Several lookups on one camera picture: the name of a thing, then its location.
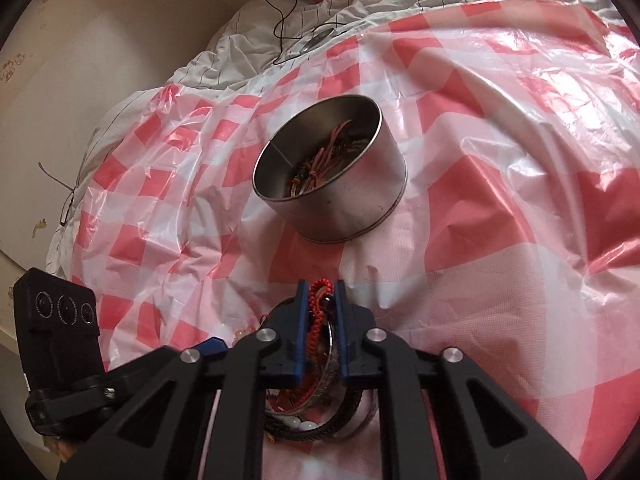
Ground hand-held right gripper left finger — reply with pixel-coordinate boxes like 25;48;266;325
55;280;308;480

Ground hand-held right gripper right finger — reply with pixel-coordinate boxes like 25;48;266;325
335;280;587;480

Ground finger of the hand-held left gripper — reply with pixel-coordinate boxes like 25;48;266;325
100;336;230;386

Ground red braided bracelet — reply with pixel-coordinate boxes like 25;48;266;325
306;277;336;397

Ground pink bead bracelet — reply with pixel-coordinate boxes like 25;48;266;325
231;325;260;348

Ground round metal tin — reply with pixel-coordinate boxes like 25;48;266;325
251;94;408;245

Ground red checkered plastic sheet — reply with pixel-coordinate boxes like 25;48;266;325
47;0;640;480

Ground round silver device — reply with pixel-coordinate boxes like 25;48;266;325
299;26;337;54

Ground white striped bedsheet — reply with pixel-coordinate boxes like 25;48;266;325
46;0;623;273

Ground black braided bracelet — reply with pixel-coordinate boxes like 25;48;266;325
264;389;365;444

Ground white bead bracelet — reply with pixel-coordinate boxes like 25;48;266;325
276;411;322;434

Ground thin frame eyeglasses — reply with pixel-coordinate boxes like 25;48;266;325
38;161;77;227

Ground pile of bracelets in tin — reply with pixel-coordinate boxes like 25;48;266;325
287;119;375;197

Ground black cable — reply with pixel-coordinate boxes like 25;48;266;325
230;0;347;67

